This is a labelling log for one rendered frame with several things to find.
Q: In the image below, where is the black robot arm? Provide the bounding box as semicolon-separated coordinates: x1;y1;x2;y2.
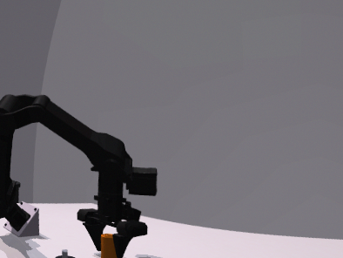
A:
0;94;157;232

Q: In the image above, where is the orange knob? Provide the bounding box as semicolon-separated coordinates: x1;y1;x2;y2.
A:
101;234;117;258

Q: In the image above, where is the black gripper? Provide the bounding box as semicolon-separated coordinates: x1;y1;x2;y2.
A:
77;192;147;258

